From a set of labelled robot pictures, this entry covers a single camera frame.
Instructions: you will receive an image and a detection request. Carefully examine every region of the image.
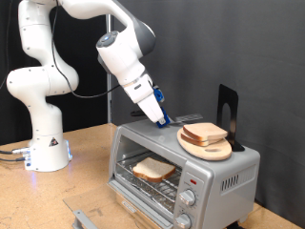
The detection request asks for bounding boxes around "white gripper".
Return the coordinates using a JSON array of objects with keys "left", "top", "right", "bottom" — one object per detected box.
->
[{"left": 136, "top": 94, "right": 167, "bottom": 126}]

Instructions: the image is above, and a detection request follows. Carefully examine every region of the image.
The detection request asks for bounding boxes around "spatula with blue grip block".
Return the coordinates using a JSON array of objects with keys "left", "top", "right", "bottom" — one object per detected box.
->
[{"left": 130, "top": 106, "right": 204, "bottom": 129}]

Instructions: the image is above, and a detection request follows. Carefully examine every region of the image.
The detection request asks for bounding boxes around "thick white bread slice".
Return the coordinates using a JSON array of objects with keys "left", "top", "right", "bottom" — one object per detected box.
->
[{"left": 132, "top": 156, "right": 176, "bottom": 183}]

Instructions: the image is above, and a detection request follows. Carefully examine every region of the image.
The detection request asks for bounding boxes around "silver oven timer knob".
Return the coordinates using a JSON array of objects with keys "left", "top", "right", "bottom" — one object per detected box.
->
[{"left": 174, "top": 213, "right": 193, "bottom": 229}]

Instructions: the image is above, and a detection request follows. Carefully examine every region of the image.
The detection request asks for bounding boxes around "glass oven door with handle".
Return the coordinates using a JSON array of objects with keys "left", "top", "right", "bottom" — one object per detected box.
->
[{"left": 62, "top": 182, "right": 166, "bottom": 229}]

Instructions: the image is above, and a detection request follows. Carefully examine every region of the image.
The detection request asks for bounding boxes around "silver toaster oven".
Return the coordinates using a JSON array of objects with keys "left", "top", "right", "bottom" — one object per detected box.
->
[{"left": 109, "top": 114, "right": 261, "bottom": 229}]

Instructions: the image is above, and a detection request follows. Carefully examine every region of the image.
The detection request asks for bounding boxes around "silver oven temperature knob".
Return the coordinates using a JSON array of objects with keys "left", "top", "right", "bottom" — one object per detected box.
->
[{"left": 179, "top": 189, "right": 197, "bottom": 207}]

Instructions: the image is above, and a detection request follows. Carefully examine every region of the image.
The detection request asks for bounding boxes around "vertical metal pole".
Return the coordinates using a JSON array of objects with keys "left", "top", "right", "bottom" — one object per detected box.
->
[{"left": 107, "top": 13, "right": 113, "bottom": 124}]

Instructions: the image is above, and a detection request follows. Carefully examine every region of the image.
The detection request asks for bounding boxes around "oval wooden cutting board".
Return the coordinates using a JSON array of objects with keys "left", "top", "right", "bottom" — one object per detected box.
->
[{"left": 176, "top": 127, "right": 234, "bottom": 161}]

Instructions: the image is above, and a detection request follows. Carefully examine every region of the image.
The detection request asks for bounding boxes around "black metal bookend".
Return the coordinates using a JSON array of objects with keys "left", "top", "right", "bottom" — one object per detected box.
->
[{"left": 216, "top": 83, "right": 246, "bottom": 153}]

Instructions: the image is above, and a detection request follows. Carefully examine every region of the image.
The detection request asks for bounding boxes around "grey backdrop fabric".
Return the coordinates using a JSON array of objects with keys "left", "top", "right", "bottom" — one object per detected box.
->
[{"left": 112, "top": 0, "right": 305, "bottom": 228}]

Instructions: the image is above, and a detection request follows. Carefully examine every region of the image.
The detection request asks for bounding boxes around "black curtain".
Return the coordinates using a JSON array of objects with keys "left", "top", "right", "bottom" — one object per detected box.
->
[{"left": 0, "top": 0, "right": 109, "bottom": 146}]

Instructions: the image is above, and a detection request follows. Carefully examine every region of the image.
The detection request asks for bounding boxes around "metal wire oven rack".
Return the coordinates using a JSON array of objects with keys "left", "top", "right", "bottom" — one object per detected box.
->
[{"left": 115, "top": 151, "right": 183, "bottom": 209}]

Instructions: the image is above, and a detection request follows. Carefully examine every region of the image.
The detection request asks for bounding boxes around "plain black base cable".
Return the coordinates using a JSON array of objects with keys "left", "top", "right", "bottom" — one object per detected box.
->
[{"left": 0, "top": 156, "right": 27, "bottom": 162}]

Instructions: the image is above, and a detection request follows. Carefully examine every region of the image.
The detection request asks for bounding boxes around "base cable with metal connector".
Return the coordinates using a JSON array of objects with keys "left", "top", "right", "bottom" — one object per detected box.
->
[{"left": 0, "top": 147, "right": 31, "bottom": 156}]

